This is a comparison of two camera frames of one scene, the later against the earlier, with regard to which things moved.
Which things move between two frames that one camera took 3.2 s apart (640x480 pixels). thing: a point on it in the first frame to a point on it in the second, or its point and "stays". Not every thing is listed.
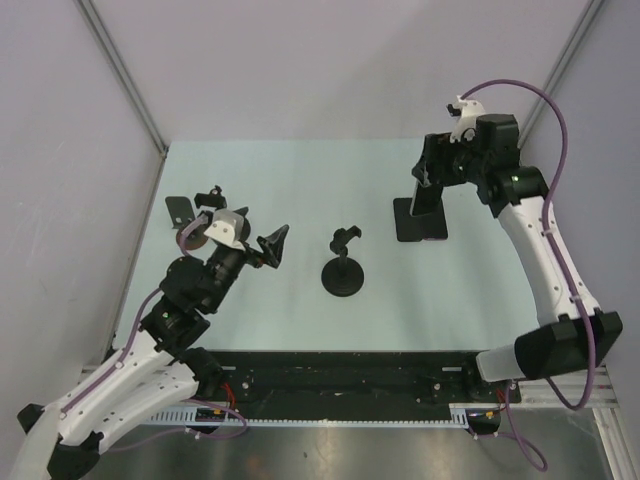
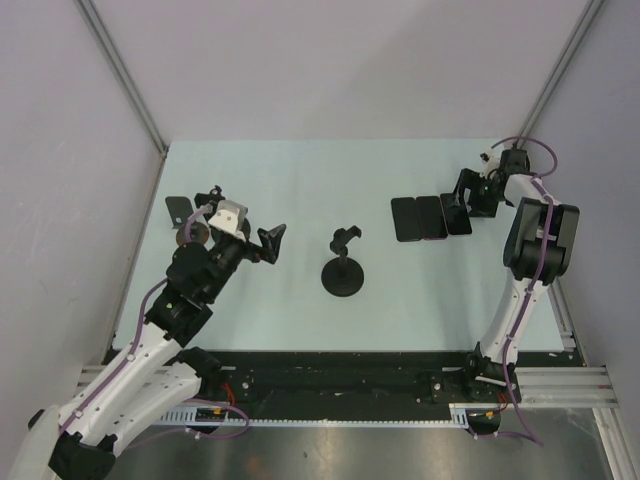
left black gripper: (271, 245) stays
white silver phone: (425, 199) to (457, 218)
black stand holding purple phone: (212, 201) stays
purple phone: (434, 227) stays
